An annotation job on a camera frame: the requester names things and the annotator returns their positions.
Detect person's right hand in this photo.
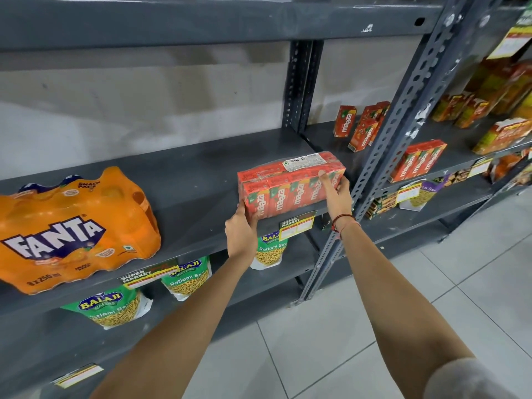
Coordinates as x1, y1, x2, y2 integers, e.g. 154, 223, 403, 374
318, 170, 353, 223

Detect person's left hand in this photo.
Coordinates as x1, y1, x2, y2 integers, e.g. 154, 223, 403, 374
224, 199, 260, 262

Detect red Maaza carton multipack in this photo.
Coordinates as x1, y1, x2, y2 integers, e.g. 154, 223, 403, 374
237, 151, 347, 221

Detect orange Fanta bottle pack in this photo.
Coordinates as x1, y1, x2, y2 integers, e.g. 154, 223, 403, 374
0, 166, 162, 295

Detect grey metal shelving rack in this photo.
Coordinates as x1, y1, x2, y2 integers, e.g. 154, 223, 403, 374
0, 0, 470, 399

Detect person's left forearm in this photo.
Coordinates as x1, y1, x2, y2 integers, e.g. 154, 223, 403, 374
89, 253, 257, 399

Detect person's right forearm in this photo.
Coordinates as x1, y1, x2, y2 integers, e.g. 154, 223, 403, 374
339, 219, 474, 399

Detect person's right white sleeve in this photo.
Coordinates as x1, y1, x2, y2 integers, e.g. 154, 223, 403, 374
423, 357, 520, 399

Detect red thread wristband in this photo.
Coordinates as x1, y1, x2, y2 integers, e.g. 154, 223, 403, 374
331, 213, 361, 239

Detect green snack packet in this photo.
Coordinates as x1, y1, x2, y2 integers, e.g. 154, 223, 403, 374
250, 232, 288, 270
161, 256, 213, 302
61, 286, 154, 331
398, 176, 449, 212

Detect dark gold snack packets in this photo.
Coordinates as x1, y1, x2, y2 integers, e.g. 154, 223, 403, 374
365, 193, 398, 221

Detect small yellow price label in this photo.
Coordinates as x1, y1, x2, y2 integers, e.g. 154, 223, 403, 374
396, 180, 424, 204
467, 157, 493, 179
279, 211, 318, 242
120, 264, 180, 289
487, 24, 532, 60
54, 364, 104, 389

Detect grey metal side rack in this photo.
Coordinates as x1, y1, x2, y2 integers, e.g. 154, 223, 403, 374
303, 0, 532, 245

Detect red three-carton pack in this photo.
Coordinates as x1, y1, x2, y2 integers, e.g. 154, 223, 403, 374
388, 140, 448, 183

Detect orange wrapped carton pack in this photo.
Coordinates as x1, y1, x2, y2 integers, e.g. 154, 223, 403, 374
472, 118, 532, 156

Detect row of orange green cartons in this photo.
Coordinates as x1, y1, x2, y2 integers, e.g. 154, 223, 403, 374
432, 58, 532, 129

